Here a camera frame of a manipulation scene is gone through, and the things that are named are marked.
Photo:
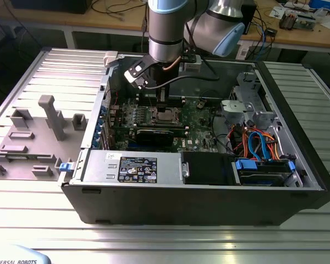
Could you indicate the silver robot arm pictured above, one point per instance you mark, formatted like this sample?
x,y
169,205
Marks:
x,y
165,27

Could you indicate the CPU socket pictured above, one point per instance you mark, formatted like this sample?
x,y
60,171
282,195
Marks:
x,y
154,121

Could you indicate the round coin battery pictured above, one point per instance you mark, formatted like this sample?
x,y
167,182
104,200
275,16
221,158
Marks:
x,y
201,104

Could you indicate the black graphics card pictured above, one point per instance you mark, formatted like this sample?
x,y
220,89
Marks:
x,y
154,136

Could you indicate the green motherboard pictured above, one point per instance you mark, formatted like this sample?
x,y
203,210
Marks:
x,y
198,129

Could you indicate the silver metal drive cage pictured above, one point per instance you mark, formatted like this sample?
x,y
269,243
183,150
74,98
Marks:
x,y
233,108

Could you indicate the white printed card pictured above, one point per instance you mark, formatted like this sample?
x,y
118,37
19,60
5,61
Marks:
x,y
242,52

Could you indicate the tall black box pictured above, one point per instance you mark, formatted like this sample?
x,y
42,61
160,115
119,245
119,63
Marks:
x,y
251,19

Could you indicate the black disk bay block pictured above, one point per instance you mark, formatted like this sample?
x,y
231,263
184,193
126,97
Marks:
x,y
206,167

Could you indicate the silver power supply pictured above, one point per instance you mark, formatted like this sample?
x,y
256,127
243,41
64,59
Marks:
x,y
99,165

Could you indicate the small black box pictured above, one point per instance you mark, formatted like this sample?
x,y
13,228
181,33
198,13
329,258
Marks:
x,y
270,31

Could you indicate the hard disk in blue carrier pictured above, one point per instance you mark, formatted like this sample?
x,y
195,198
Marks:
x,y
246,165

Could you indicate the white paper sheet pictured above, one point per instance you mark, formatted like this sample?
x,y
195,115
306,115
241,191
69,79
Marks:
x,y
276,12

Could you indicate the black PC case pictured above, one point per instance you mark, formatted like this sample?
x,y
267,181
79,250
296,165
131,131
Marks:
x,y
181,203

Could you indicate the copper finned cooler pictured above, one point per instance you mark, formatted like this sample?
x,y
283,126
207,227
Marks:
x,y
287,22

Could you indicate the wide black computer box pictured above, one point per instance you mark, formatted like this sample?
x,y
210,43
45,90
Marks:
x,y
49,5

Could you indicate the blue plastic latch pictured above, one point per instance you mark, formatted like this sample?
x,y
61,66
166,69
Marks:
x,y
66,167

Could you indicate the grey parts rack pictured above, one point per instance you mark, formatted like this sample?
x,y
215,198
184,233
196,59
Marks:
x,y
44,148

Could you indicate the wooden desk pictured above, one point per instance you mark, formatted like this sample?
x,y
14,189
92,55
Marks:
x,y
305,37

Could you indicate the green circuit device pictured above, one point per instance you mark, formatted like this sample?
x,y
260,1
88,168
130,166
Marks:
x,y
305,23

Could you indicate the blue box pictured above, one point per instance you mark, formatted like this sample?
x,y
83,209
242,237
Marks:
x,y
327,3

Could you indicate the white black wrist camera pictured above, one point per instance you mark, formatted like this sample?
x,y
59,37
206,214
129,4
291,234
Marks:
x,y
134,74

